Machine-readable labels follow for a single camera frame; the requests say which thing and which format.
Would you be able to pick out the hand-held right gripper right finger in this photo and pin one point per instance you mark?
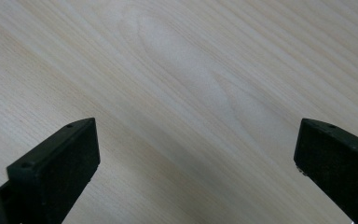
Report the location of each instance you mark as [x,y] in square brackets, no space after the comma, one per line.
[338,161]

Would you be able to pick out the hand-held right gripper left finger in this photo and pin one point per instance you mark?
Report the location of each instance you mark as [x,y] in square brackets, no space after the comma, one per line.
[56,168]

